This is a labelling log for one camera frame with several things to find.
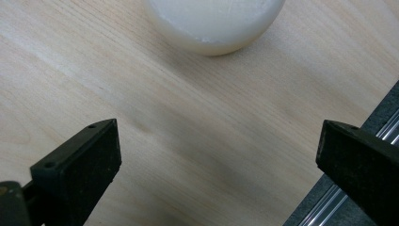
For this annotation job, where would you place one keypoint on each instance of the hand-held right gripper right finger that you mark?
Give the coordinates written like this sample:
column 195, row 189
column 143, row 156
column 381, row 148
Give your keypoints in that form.
column 360, row 163

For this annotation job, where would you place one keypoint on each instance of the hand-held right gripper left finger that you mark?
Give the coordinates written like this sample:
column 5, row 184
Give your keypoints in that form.
column 78, row 166

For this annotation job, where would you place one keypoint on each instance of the white round bowl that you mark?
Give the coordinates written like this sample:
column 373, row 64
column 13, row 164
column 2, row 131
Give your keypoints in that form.
column 213, row 22

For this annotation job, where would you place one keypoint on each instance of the metal table edge rail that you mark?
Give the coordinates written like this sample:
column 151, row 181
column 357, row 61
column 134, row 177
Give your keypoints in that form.
column 332, row 204

